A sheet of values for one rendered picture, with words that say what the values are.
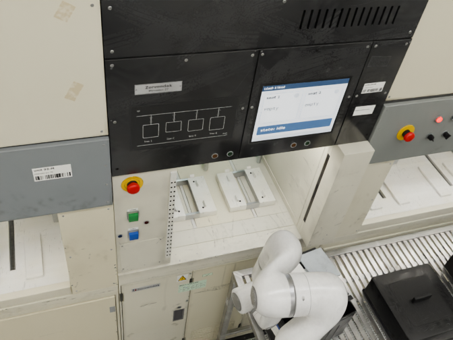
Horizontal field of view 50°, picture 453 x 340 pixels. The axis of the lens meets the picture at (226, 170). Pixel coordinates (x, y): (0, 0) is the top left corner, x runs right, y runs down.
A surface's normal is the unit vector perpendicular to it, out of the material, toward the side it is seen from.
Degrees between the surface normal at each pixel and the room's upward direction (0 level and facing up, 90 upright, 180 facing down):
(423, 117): 90
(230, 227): 0
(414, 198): 0
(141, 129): 90
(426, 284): 0
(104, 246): 90
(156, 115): 90
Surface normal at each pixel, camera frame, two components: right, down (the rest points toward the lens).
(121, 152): 0.31, 0.70
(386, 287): 0.12, -0.70
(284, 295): 0.15, -0.28
